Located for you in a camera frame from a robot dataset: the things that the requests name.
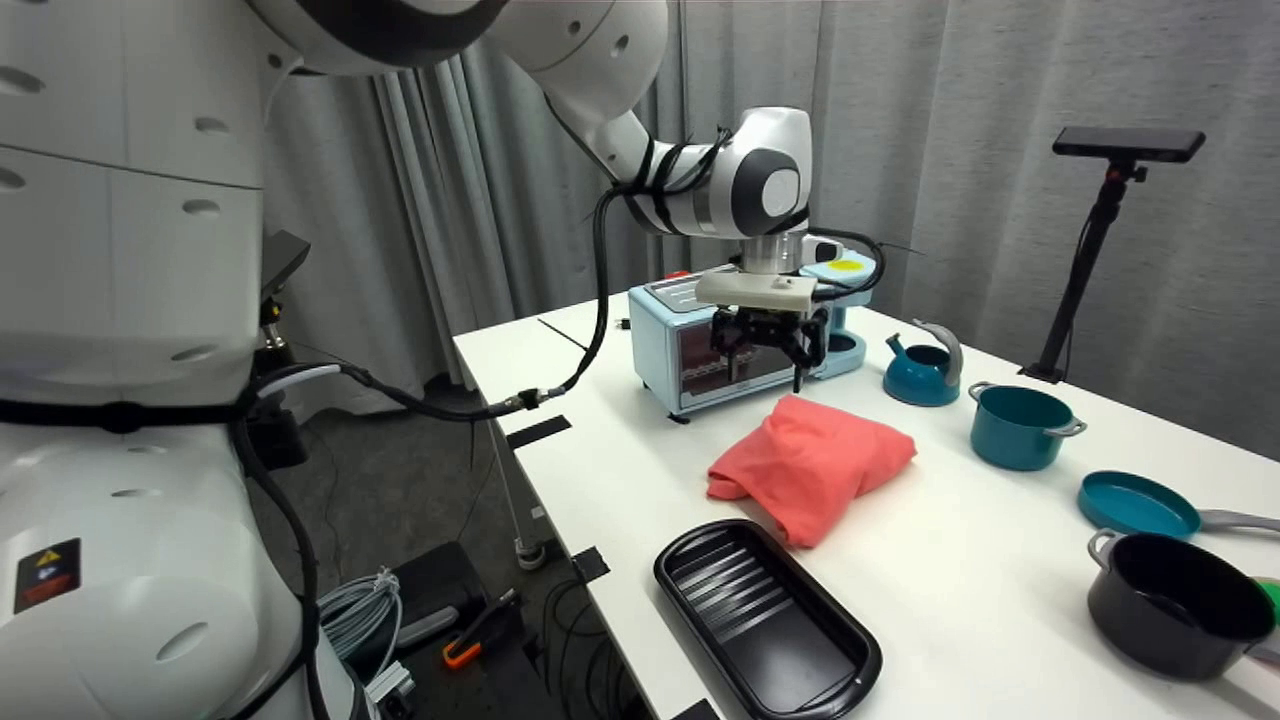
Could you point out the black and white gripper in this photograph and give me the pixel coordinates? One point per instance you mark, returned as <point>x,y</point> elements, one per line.
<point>763,295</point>

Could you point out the red shirt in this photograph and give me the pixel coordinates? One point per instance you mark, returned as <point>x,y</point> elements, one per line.
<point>812,461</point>

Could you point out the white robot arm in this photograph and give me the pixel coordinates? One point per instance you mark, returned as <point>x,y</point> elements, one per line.
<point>123,562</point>

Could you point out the light blue toaster oven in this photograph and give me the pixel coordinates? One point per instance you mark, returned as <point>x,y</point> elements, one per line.
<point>694,362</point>

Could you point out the teal toy kettle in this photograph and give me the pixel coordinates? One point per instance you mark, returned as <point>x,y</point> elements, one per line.
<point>920,378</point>

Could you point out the teal pot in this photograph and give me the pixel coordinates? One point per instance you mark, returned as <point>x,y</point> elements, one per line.
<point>1019,429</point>

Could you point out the black ridged tray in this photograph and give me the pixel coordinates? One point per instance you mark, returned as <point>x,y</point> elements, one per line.
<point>766,627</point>

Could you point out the teal frying pan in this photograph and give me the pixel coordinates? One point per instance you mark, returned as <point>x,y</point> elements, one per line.
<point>1134,507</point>

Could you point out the black floor box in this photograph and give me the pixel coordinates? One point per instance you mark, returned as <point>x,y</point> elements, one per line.
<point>433,582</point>

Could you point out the black pot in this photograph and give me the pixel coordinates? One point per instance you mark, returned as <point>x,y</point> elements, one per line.
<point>1173,607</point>

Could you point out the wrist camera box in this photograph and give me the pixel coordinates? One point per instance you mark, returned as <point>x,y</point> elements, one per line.
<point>821,250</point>

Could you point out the black camera tripod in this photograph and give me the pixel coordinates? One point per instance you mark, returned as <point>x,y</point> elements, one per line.
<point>1124,142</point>

